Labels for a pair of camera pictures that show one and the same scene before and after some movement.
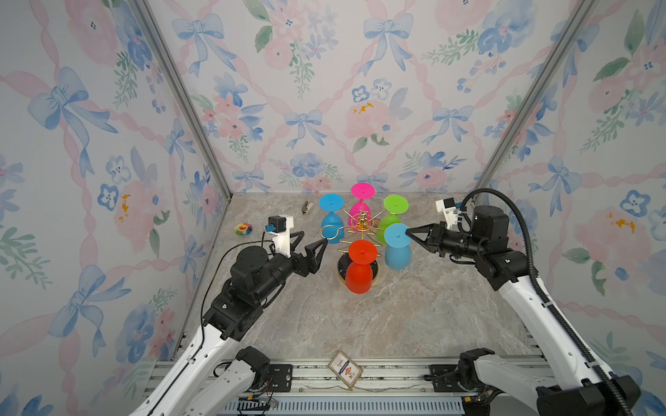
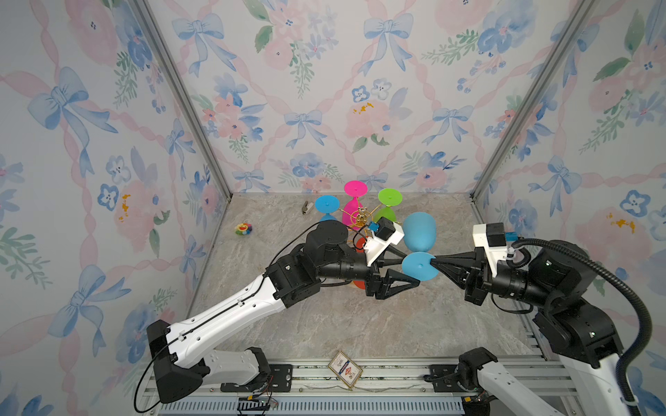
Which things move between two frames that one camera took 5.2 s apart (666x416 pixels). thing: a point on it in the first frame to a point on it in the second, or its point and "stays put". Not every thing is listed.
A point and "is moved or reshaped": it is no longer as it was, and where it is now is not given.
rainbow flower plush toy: (244, 229) stays put
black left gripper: (302, 267) to (381, 285)
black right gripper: (434, 239) to (474, 281)
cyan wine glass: (332, 224) stays put
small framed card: (345, 369) stays put
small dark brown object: (306, 207) stays put
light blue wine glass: (397, 246) is moved or reshaped
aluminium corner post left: (187, 96) stays put
